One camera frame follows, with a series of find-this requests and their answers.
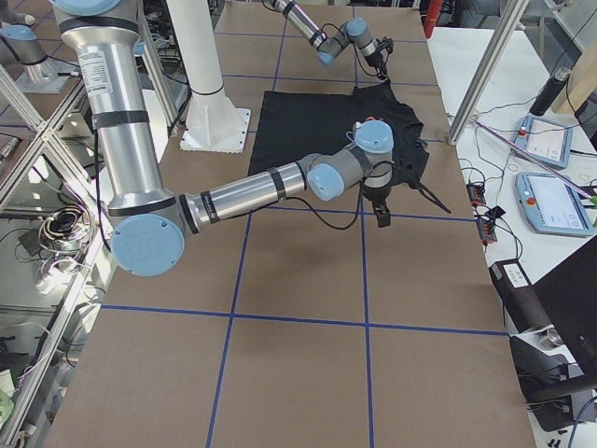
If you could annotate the blue teach pendant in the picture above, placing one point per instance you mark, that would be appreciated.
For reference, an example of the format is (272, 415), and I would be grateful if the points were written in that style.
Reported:
(545, 140)
(551, 207)

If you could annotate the black monitor and stand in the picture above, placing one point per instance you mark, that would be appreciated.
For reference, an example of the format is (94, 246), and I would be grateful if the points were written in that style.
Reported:
(555, 390)

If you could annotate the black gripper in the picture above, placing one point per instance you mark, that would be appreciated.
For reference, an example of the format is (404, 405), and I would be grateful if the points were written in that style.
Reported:
(376, 194)
(377, 60)

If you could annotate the metal stand with green tip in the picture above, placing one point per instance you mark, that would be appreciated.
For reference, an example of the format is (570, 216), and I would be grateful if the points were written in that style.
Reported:
(529, 157)

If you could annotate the white pillar with base plate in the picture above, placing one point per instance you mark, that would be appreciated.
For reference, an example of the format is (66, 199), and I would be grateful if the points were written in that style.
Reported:
(213, 123)

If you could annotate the near blue teach pendant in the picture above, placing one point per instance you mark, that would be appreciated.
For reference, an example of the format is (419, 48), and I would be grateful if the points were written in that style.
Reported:
(551, 207)

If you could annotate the black printed t-shirt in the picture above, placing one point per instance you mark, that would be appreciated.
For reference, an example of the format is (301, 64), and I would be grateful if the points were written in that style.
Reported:
(294, 125)

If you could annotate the far blue teach pendant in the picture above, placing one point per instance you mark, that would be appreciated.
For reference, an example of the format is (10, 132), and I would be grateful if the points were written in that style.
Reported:
(545, 140)

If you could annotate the black water bottle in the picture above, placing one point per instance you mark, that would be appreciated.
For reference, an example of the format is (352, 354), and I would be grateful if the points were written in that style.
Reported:
(545, 98)

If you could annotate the black box with label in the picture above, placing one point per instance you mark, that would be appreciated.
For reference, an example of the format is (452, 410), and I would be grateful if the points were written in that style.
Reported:
(522, 309)

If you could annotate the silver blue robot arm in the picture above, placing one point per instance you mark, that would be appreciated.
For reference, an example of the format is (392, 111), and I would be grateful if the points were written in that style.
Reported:
(150, 223)
(330, 41)

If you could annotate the red cylinder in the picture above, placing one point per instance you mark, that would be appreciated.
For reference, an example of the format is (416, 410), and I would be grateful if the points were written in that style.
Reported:
(432, 14)

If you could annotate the orange terminal block strip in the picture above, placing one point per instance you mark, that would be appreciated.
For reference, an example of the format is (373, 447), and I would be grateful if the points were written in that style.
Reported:
(482, 212)

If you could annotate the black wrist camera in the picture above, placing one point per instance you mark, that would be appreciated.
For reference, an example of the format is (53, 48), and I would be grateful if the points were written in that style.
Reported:
(385, 45)

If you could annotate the aluminium frame post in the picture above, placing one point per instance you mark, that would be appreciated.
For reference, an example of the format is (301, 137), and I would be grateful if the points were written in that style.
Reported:
(487, 64)

